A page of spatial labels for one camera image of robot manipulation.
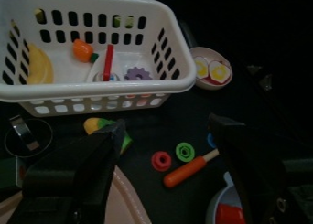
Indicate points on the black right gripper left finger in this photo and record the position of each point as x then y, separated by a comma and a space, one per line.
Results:
77, 172

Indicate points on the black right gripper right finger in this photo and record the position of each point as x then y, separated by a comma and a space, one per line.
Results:
248, 163

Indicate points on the blue toy nut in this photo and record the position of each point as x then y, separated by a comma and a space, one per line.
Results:
210, 140

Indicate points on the pink toy plate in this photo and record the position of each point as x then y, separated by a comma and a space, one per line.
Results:
121, 200

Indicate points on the white pan with red item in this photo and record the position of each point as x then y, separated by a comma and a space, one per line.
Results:
226, 208

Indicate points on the toy corn cob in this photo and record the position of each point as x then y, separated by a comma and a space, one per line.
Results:
99, 127

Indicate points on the green toy nut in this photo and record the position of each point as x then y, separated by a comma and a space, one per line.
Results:
184, 151

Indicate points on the red toy nut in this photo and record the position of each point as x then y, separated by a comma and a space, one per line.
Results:
160, 161

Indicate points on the white bowl with eggs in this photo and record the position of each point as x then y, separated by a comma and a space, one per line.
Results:
211, 69

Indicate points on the purple toy gear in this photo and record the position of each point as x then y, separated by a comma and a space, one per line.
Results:
137, 74

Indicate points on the yellow toy banana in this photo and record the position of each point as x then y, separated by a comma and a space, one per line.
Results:
37, 66

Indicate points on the orange toy carrot piece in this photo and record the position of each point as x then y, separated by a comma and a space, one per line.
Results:
84, 51

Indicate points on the white plastic basket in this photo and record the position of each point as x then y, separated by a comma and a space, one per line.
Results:
95, 51

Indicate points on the green toy vegetable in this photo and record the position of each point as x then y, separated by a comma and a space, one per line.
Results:
121, 19

